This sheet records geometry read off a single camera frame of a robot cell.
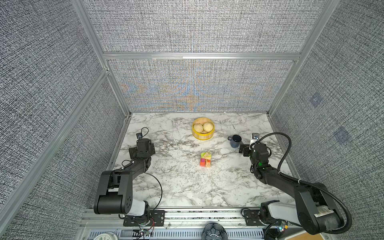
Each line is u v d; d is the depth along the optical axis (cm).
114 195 44
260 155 65
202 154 87
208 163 90
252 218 73
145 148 71
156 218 74
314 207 43
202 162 90
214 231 69
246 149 79
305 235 64
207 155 85
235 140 97
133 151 81
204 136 101
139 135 80
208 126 103
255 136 75
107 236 66
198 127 103
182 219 75
